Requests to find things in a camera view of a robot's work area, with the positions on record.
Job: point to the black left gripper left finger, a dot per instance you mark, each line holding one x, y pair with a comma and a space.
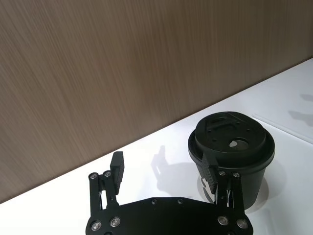
118, 171

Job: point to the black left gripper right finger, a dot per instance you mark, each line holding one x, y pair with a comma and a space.
209, 175

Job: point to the black round insert with holes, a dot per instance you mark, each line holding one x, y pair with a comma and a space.
227, 137

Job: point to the black plastic cup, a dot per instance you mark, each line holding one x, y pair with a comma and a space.
254, 181

